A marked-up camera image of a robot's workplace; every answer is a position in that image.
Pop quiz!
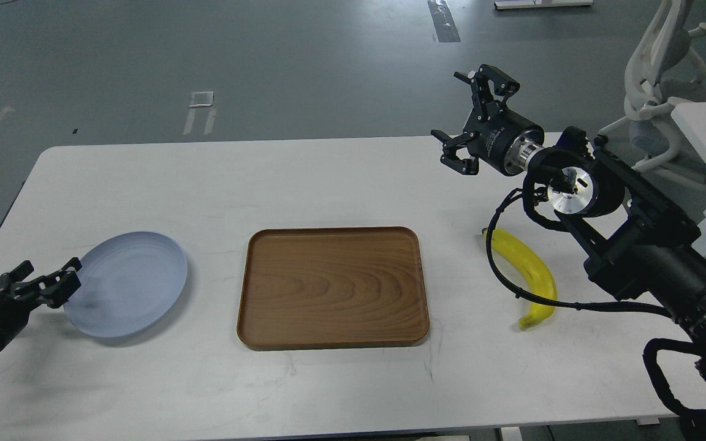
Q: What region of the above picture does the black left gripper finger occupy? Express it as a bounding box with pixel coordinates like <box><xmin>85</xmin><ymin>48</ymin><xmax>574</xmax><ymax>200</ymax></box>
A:
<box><xmin>0</xmin><ymin>260</ymin><xmax>34</xmax><ymax>294</ymax></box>
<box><xmin>19</xmin><ymin>257</ymin><xmax>82</xmax><ymax>309</ymax></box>

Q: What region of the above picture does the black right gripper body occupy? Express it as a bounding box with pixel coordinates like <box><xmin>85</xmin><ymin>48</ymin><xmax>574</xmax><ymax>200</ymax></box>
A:
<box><xmin>463</xmin><ymin>108</ymin><xmax>545</xmax><ymax>176</ymax></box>

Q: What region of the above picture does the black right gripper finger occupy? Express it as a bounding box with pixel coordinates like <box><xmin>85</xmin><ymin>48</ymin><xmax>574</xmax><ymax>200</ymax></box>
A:
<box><xmin>454</xmin><ymin>64</ymin><xmax>520</xmax><ymax>122</ymax></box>
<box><xmin>431</xmin><ymin>129</ymin><xmax>480</xmax><ymax>176</ymax></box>

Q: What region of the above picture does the light blue plate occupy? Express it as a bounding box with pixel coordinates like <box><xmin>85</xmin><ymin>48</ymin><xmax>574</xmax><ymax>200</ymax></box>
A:
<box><xmin>64</xmin><ymin>231</ymin><xmax>188</xmax><ymax>339</ymax></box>

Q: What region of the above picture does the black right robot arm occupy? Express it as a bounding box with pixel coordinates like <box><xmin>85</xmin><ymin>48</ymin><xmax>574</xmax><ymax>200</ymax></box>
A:
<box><xmin>431</xmin><ymin>64</ymin><xmax>706</xmax><ymax>440</ymax></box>

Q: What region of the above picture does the yellow banana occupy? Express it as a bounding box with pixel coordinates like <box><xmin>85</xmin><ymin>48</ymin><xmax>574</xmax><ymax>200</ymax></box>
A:
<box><xmin>482</xmin><ymin>228</ymin><xmax>558</xmax><ymax>331</ymax></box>

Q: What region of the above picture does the white furniture base top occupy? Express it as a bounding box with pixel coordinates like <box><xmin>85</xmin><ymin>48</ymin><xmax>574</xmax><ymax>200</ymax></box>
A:
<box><xmin>493</xmin><ymin>0</ymin><xmax>595</xmax><ymax>10</ymax></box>

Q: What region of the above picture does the white office chair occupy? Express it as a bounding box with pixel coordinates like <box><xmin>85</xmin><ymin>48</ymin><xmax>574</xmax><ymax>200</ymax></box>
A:
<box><xmin>596</xmin><ymin>1</ymin><xmax>706</xmax><ymax>188</ymax></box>

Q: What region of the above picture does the brown wooden tray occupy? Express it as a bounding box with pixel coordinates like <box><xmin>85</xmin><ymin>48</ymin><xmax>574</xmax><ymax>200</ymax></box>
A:
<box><xmin>237</xmin><ymin>226</ymin><xmax>430</xmax><ymax>350</ymax></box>

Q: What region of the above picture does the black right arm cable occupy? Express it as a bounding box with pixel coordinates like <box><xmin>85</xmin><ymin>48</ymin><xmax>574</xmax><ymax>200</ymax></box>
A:
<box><xmin>485</xmin><ymin>175</ymin><xmax>675</xmax><ymax>319</ymax></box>

